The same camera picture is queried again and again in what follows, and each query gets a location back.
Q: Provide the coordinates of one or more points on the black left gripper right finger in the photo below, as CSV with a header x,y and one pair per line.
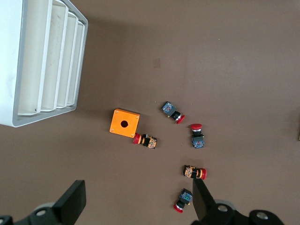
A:
x,y
204,206

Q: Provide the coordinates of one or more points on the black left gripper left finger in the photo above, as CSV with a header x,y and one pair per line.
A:
x,y
68,201

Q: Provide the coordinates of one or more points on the brown table cover sheet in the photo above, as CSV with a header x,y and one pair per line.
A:
x,y
187,58

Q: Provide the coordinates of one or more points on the red button blue contact block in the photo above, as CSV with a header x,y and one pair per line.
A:
x,y
198,140
185,197
170,109

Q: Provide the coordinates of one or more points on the white stepped rack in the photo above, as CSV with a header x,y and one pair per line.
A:
x,y
30,65

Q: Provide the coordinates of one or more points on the red button orange contact block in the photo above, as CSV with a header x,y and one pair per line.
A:
x,y
192,171
147,141

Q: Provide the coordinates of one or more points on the orange button enclosure box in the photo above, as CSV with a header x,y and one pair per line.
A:
x,y
122,131

